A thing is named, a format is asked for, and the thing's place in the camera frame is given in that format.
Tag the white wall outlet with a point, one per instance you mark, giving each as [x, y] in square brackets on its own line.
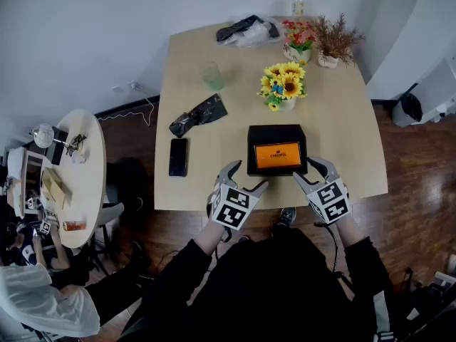
[117, 89]

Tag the white globe desk lamp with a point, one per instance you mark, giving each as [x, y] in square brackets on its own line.
[44, 135]

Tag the black notebook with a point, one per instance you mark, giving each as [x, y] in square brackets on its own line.
[58, 148]

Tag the crumpled black plastic bag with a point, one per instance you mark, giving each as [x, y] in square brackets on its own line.
[203, 114]

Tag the potted brown dried plant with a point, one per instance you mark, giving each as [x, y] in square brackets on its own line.
[335, 39]

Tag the potted pink flowers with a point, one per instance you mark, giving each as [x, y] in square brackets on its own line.
[297, 39]

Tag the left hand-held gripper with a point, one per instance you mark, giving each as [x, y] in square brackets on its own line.
[231, 208]

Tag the person's left forearm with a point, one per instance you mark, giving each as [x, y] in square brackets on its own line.
[208, 237]

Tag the white cabinet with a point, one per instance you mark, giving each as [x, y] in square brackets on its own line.
[436, 87]

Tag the person's right forearm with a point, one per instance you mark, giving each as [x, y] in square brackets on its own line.
[351, 232]

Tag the person's dark sneaker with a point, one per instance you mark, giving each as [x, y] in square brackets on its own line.
[287, 216]

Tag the black smartphone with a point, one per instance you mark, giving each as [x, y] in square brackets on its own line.
[178, 157]

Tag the orange drink can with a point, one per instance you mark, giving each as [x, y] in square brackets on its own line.
[74, 226]

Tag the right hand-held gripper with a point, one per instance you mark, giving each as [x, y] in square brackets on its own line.
[331, 201]

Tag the potted sunflower bouquet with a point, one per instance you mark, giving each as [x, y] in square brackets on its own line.
[286, 84]

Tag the bunch of keys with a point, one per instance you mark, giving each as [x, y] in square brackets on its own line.
[75, 142]

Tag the person's black clothing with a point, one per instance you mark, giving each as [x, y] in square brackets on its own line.
[270, 290]

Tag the long black remote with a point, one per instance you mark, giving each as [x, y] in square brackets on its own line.
[235, 28]

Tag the grey chair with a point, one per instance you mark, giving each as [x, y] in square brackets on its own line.
[112, 210]

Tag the clear plastic bottle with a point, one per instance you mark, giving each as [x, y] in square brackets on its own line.
[298, 5]

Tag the clear plastic bag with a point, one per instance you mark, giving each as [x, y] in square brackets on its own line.
[254, 34]

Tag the white storage rack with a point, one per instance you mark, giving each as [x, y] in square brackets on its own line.
[16, 176]

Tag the black box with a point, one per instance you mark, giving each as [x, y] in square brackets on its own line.
[274, 134]

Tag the orange plastic piece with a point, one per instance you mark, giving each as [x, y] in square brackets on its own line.
[278, 155]

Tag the green glass cup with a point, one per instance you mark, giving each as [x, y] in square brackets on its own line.
[212, 75]

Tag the white charger plug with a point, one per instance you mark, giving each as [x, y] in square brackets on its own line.
[134, 85]

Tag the grey bin with black bag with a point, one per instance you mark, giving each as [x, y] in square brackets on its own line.
[409, 109]

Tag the open wooden box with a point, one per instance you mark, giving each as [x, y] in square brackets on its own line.
[55, 189]

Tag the small white cup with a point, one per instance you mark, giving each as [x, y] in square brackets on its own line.
[78, 157]

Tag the round white side table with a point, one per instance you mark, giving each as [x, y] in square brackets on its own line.
[89, 191]

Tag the black chair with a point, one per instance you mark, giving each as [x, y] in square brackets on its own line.
[128, 184]

